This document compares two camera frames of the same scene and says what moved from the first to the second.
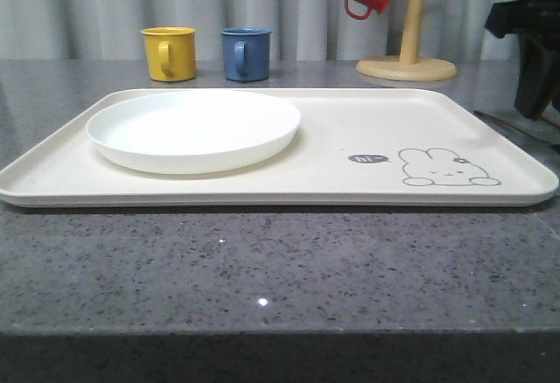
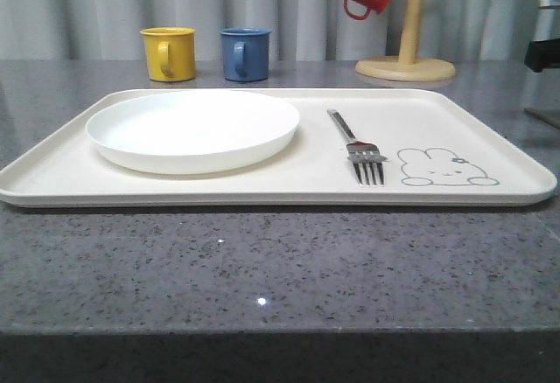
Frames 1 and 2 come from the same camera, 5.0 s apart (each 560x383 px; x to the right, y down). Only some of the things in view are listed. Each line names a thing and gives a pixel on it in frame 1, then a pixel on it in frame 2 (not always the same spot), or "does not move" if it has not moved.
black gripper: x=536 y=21 to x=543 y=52
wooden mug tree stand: x=409 y=66 does not move
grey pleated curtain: x=96 y=11 does not move
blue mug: x=247 y=53 does not move
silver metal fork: x=540 y=128 to x=365 y=156
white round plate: x=194 y=132 does not move
